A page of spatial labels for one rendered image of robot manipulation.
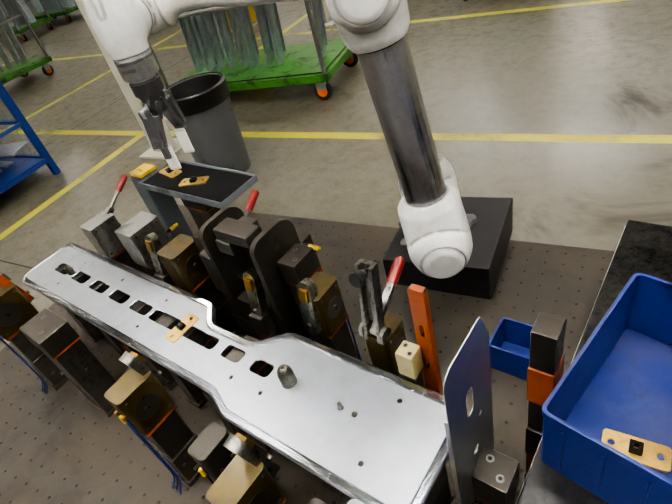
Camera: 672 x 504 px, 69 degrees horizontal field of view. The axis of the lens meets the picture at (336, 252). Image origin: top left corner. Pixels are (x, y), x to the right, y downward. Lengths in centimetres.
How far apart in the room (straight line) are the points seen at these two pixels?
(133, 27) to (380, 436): 99
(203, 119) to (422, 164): 277
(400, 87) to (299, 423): 66
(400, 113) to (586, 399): 61
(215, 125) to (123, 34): 254
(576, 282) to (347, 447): 89
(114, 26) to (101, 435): 105
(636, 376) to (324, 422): 52
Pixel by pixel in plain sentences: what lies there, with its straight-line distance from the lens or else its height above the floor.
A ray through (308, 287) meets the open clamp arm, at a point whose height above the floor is 110.
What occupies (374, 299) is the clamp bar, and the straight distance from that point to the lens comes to 86.
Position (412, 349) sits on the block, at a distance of 89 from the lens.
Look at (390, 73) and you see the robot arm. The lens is 99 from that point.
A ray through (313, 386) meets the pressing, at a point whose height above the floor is 100.
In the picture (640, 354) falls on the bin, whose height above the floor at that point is 103.
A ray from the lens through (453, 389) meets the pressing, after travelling 55.
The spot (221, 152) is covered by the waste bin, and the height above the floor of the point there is 26.
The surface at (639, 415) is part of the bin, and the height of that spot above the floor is 103.
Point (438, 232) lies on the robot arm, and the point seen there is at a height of 104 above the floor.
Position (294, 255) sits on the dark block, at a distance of 106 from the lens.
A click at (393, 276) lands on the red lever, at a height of 113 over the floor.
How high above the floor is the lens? 176
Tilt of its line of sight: 38 degrees down
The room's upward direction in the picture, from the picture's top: 17 degrees counter-clockwise
